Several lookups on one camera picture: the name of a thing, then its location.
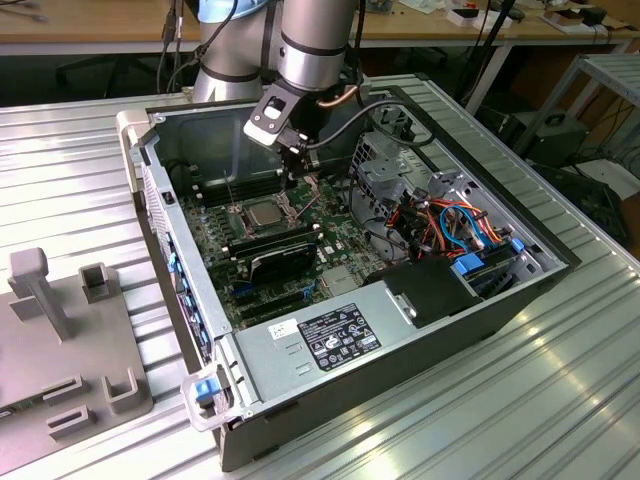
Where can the thin metal locking lever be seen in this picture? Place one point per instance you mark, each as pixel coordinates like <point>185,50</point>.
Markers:
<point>231,190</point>
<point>310,205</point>

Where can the silver CPU plate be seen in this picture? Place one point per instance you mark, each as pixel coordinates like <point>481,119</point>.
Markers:
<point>264,215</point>

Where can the black RAM slot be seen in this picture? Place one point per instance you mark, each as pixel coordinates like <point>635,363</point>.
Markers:
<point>275,247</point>
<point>240,179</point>
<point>245,190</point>
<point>270,237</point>

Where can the black expansion slot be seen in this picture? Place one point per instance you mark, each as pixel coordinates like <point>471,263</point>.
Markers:
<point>277,311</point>
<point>272,298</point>

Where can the silver drive cage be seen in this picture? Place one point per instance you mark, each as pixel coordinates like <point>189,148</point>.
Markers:
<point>380,165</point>

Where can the green motherboard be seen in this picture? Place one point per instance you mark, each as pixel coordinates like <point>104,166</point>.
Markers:
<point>330,235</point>

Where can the black graphics card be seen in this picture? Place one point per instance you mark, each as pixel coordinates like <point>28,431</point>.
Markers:
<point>282,262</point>

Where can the silver chipset heatsink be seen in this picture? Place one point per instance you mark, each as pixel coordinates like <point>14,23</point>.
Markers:
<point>341,281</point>

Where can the white box on desk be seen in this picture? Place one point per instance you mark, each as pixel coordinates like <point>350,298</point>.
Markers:
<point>465,19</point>

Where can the black plastic shroud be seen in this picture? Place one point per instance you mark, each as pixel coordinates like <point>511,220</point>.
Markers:
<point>425,292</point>

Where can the hard disk in blue carrier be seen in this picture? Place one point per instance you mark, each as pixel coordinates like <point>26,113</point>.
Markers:
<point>475,265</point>

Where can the wooden desk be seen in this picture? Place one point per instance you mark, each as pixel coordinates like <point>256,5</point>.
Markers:
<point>90,25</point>

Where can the silver power supply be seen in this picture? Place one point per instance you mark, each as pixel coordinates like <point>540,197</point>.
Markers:
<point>280,365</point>

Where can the brown cardboard box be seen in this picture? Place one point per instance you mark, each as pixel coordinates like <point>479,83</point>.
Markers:
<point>565,22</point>

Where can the grey open PC case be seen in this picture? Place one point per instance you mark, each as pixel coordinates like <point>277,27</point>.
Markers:
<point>400,380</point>

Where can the clear case latch blue tab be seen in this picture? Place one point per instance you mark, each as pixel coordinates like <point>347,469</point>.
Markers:
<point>204,390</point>

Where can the metal slat side table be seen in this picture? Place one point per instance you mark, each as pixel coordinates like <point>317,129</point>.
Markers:
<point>615,65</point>

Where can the grey parts rack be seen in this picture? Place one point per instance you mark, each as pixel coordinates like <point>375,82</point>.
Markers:
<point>55,350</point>

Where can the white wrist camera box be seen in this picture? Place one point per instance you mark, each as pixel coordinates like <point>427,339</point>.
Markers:
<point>260,131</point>

